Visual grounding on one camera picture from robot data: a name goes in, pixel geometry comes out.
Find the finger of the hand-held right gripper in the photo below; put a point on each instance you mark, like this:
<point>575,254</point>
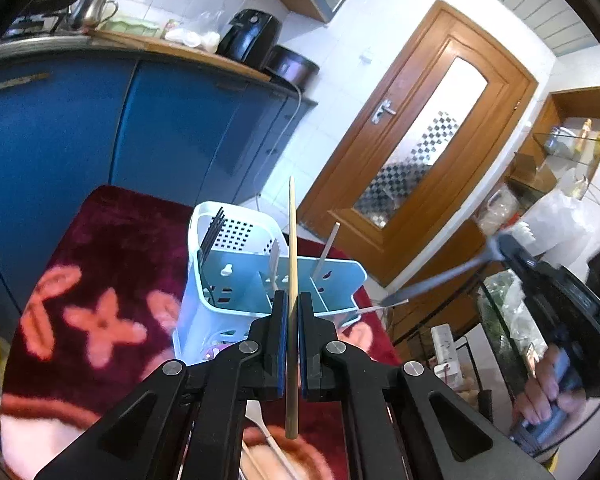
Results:
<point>516,252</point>

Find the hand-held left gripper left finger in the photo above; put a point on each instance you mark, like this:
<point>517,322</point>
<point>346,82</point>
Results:
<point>280,345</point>

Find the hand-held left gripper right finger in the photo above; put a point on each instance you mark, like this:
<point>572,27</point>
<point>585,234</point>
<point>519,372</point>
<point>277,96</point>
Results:
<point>306,345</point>

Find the light blue utensil box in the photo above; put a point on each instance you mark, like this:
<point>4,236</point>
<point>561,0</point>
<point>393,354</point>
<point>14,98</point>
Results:
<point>240,285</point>

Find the wooden chopstick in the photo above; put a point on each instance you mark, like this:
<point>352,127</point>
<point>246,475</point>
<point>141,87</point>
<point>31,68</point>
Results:
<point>292,260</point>

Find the beige spoon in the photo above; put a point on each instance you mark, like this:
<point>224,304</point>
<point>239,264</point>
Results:
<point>270,435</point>

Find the person's right hand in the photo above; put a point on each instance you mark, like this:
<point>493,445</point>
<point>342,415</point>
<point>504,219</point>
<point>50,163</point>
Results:
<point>542,395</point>

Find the plastic food packets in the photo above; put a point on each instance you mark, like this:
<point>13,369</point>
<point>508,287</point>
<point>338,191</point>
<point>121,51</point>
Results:
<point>500,207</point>

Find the white plastic bag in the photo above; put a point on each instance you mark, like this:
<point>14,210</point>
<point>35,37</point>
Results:
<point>555,220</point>

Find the bag of vegetables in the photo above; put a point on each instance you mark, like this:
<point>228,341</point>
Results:
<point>510,310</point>

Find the glass jar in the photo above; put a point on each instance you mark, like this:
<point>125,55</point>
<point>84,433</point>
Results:
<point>560,142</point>

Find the white power strip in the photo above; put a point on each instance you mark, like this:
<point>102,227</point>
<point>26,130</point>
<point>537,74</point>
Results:
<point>445,350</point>

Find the orange bottle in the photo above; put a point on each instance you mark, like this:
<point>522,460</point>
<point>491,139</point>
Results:
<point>588,135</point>

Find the wooden door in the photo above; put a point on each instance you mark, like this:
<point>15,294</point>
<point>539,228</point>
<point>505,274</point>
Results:
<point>420,110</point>

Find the red floral blanket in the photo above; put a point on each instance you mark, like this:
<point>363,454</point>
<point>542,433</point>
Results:
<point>105,260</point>

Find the blue kitchen base cabinet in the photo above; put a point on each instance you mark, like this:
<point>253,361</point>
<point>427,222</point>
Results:
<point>130,125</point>

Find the dark rice cooker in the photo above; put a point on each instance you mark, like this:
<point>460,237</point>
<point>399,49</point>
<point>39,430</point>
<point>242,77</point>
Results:
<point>292,67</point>

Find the wooden cutting board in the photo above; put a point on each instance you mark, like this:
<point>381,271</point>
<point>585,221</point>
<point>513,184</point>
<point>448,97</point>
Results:
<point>180,52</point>

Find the black air fryer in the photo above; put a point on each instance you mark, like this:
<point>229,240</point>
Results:
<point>247,37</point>

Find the clear plastic bag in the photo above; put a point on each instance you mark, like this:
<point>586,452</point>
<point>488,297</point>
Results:
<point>195,35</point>

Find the green tray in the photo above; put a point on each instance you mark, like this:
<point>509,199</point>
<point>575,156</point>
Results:
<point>130,27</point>

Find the metal kettle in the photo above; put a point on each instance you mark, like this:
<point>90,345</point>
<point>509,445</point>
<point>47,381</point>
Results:
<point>92,10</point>

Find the wooden wall shelf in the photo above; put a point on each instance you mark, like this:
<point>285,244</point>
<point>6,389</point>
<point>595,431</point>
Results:
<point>560,105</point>

